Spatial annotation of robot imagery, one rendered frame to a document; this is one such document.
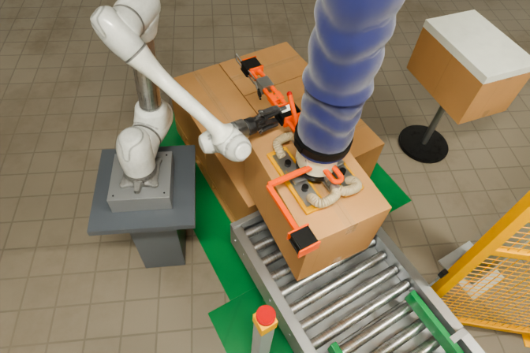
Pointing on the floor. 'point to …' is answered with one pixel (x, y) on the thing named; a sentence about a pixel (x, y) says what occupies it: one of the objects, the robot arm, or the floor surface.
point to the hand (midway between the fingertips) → (285, 112)
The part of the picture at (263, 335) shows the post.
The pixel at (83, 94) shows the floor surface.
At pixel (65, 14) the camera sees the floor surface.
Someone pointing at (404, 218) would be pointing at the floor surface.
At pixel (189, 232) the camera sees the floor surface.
